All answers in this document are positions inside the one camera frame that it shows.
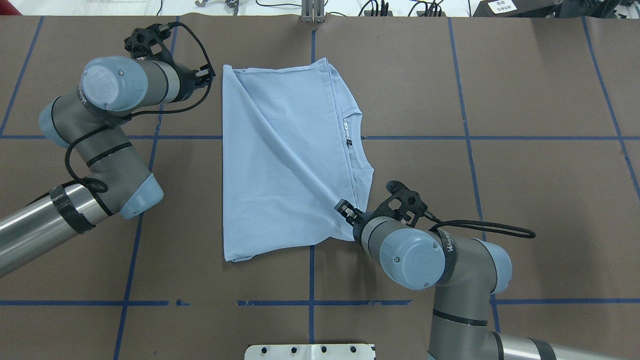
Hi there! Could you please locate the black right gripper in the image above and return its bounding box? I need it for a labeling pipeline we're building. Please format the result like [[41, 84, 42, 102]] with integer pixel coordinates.
[[334, 199, 395, 240]]

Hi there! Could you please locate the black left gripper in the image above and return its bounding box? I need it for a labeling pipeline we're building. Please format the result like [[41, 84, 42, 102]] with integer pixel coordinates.
[[171, 64, 216, 103]]

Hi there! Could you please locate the light blue t-shirt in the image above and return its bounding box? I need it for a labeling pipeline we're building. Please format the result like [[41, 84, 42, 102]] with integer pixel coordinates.
[[222, 58, 374, 262]]

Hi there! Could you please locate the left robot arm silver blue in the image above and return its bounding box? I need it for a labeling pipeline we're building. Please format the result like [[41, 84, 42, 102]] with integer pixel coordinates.
[[1, 55, 215, 276]]

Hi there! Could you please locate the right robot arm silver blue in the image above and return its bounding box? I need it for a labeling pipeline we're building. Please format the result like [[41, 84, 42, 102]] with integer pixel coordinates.
[[334, 194, 613, 360]]

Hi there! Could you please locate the white central pillar with base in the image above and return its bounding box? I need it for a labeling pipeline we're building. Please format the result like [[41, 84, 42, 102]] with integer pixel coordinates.
[[244, 343, 377, 360]]

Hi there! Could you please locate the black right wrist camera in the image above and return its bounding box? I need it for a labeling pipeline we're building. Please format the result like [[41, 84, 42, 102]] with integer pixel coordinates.
[[381, 180, 431, 228]]

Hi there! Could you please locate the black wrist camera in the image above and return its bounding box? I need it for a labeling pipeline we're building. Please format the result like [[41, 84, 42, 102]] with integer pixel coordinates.
[[381, 180, 431, 228], [123, 23, 172, 62]]

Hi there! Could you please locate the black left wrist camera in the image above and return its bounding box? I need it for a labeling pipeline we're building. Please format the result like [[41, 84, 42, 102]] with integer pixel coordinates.
[[123, 23, 172, 62]]

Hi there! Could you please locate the aluminium frame post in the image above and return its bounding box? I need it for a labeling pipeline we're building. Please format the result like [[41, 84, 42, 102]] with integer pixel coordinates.
[[300, 0, 326, 24]]

